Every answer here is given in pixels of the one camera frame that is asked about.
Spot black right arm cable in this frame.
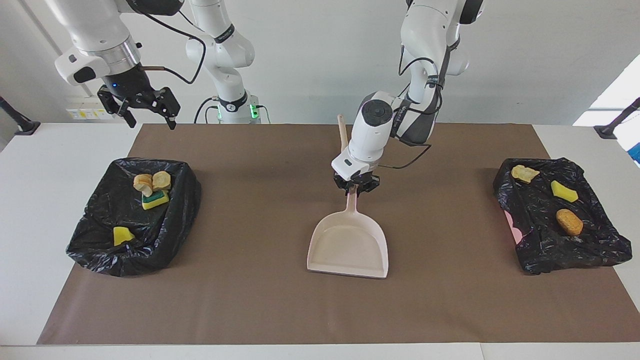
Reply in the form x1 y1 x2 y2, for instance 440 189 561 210
127 0 207 86

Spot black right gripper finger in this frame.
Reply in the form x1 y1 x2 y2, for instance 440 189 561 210
151 87 181 131
97 85 137 129

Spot beige hand brush black bristles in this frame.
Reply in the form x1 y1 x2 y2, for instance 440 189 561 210
337 114 350 153

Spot pale pink plastic dustpan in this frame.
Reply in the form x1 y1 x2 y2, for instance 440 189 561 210
306 185 389 279

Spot white wall socket box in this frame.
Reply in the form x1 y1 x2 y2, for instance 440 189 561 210
65 96 120 121

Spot brown bread roll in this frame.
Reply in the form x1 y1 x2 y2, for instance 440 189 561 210
556 208 584 236

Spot yellow green-backed sponge piece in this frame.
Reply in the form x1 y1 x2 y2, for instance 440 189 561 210
141 190 171 211

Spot black right base cable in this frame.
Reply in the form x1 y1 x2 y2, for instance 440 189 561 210
194 97 221 124

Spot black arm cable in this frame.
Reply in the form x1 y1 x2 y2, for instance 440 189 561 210
377 45 446 171
127 0 207 86

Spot brown table mat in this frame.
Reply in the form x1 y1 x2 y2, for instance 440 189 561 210
37 123 640 346

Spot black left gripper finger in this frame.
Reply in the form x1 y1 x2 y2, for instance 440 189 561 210
333 175 357 195
356 174 381 194

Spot black bagged pink trash bin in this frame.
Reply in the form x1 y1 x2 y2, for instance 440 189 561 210
492 157 633 276

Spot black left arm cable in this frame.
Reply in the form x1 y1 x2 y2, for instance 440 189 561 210
377 45 446 171

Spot black camera stand foot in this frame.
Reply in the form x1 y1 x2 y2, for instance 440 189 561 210
0 96 41 136
594 97 640 140

